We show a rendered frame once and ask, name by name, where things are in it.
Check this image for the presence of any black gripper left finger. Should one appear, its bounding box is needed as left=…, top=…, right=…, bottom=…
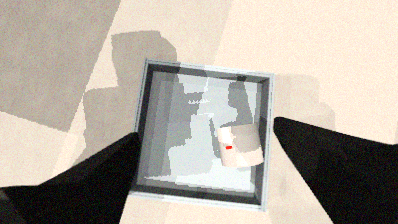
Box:
left=0, top=132, right=140, bottom=224

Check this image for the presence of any grey cylinder with two slots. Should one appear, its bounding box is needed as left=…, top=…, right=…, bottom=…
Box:
left=216, top=123, right=264, bottom=167

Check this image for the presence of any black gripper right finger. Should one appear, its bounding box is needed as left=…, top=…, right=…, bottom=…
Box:
left=273, top=117, right=398, bottom=224

